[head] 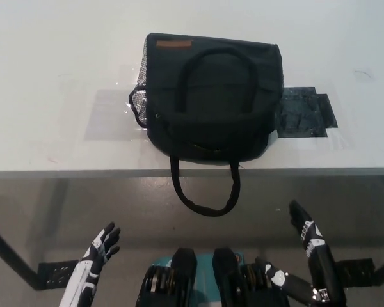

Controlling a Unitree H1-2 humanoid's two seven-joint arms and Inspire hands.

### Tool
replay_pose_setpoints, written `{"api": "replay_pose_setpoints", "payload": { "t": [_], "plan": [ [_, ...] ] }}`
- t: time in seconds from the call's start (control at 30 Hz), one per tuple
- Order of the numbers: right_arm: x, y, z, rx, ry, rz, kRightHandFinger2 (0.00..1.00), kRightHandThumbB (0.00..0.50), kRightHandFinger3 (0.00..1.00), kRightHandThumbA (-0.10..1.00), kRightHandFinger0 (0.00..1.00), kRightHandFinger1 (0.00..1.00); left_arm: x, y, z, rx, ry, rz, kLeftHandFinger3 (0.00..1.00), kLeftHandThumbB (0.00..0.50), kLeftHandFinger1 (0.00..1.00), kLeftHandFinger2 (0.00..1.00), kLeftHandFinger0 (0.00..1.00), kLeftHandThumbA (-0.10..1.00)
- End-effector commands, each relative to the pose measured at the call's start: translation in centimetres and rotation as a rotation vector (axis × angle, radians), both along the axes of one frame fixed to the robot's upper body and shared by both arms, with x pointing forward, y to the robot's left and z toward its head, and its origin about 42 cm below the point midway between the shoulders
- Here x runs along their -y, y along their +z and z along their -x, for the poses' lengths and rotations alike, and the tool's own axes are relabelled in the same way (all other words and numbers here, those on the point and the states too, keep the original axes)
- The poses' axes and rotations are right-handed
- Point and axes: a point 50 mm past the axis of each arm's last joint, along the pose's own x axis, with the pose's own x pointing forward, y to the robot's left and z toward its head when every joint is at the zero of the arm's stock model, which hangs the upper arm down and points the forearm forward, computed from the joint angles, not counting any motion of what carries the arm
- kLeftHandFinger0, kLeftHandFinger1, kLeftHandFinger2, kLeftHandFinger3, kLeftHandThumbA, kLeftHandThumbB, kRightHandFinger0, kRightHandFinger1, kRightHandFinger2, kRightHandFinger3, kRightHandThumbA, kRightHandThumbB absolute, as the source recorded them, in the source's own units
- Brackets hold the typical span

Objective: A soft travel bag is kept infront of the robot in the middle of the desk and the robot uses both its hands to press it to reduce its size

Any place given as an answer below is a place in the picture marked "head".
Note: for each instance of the large clear tape sheet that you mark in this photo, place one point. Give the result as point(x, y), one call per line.
point(110, 115)

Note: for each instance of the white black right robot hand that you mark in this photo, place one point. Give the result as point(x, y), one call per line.
point(323, 268)

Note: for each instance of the black floor mounting plate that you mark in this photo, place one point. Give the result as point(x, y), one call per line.
point(355, 268)
point(59, 273)

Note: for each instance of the black table leg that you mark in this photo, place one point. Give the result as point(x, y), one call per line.
point(12, 252)

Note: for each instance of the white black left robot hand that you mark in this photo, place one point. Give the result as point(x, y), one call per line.
point(89, 265)

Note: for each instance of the black teal robot torso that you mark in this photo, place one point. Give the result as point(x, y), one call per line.
point(211, 281)

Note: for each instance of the black tape patch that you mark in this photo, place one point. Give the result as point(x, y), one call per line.
point(302, 112)

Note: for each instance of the dark soft travel bag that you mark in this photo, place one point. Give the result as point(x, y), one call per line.
point(211, 128)

